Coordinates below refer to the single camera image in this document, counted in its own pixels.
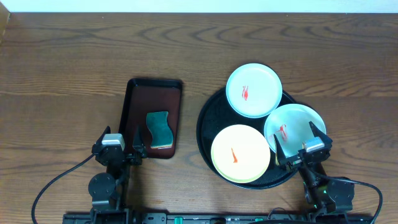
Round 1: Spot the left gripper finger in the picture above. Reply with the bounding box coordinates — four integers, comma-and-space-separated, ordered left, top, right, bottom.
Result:
95, 126, 111, 146
132, 127, 144, 153

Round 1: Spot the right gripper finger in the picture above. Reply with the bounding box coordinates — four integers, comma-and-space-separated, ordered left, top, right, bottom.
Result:
309, 121, 332, 146
273, 134, 286, 165

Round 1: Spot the green sponge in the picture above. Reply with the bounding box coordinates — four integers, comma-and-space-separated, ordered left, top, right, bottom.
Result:
146, 111, 174, 149

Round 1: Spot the pale green plate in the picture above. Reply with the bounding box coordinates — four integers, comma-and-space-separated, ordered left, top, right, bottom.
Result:
264, 104, 326, 157
226, 63, 282, 118

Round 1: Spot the yellow plate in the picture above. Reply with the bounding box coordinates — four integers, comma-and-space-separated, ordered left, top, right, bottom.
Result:
211, 124, 271, 184

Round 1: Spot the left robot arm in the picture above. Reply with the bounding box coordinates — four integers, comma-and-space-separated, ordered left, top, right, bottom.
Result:
87, 126, 146, 224

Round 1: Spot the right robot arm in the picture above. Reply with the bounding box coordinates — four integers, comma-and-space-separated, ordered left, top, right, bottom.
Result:
273, 121, 354, 222

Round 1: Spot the black rectangular tray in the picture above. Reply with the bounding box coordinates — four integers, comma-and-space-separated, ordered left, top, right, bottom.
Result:
119, 78, 183, 159

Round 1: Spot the black round tray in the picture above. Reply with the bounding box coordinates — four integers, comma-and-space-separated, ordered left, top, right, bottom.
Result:
196, 88, 297, 190

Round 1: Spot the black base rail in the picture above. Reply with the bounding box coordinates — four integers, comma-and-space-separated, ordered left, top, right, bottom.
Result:
62, 210, 373, 224

